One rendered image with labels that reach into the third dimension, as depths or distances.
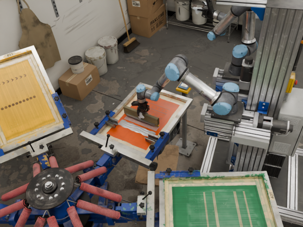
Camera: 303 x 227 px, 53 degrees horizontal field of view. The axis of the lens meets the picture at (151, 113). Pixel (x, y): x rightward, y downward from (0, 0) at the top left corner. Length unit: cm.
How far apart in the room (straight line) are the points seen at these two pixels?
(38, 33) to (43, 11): 30
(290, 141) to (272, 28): 100
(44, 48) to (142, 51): 181
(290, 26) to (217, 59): 309
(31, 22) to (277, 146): 309
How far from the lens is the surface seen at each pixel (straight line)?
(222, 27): 264
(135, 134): 263
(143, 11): 552
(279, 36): 216
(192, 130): 392
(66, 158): 389
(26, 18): 410
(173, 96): 290
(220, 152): 346
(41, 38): 424
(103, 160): 240
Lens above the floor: 291
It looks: 44 degrees down
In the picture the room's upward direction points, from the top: 6 degrees counter-clockwise
